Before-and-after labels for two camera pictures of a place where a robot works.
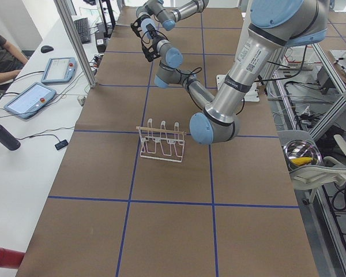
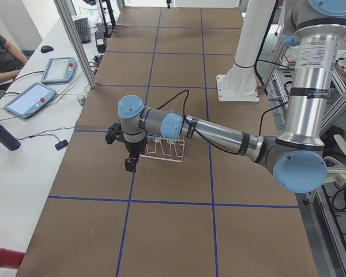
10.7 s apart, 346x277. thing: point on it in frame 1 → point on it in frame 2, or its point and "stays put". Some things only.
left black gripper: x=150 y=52 → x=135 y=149
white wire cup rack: x=161 y=143 stays put
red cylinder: x=3 y=257 stays put
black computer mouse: x=46 y=49 stays put
